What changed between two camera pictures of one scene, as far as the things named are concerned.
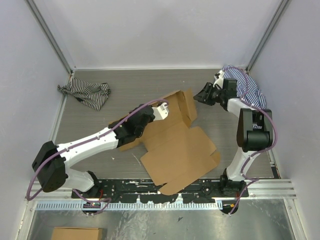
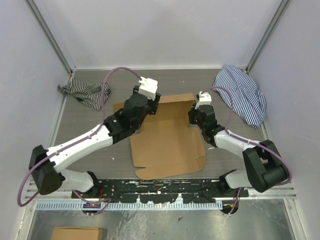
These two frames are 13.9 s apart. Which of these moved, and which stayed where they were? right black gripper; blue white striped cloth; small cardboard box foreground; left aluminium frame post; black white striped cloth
Moved: right black gripper
Stayed: blue white striped cloth; black white striped cloth; small cardboard box foreground; left aluminium frame post
